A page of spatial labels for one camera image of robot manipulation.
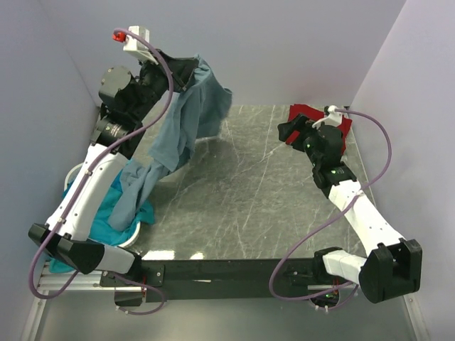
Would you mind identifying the teal t shirts pile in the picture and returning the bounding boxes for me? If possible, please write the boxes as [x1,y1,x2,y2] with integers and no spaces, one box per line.
[48,158,156,275]

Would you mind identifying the grey-blue t shirt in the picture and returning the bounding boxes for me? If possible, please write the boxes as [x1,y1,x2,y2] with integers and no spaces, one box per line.
[108,54,232,231]

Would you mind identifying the aluminium frame rail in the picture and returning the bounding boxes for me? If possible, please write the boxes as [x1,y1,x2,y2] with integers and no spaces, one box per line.
[37,261,150,293]

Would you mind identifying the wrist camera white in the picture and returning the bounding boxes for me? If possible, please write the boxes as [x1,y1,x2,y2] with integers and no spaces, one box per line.
[312,105,343,129]
[112,26,159,65]

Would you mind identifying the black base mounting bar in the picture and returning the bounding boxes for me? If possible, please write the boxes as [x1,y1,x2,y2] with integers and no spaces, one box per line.
[100,258,349,308]

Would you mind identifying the red folded t shirt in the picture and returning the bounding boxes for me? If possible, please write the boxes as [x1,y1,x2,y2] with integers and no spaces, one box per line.
[287,104,353,154]

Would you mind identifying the white laundry basket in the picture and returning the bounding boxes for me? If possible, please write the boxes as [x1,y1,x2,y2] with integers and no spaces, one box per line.
[63,161,141,249]

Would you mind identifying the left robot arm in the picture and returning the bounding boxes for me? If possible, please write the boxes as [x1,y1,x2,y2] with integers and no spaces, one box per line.
[28,55,198,274]

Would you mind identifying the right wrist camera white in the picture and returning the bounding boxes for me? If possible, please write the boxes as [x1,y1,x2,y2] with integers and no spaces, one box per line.
[312,105,343,129]

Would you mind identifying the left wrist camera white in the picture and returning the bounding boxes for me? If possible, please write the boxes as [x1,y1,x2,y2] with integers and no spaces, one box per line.
[112,26,159,65]

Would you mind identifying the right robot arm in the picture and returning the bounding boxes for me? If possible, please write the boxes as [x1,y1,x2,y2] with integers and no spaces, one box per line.
[277,109,423,303]

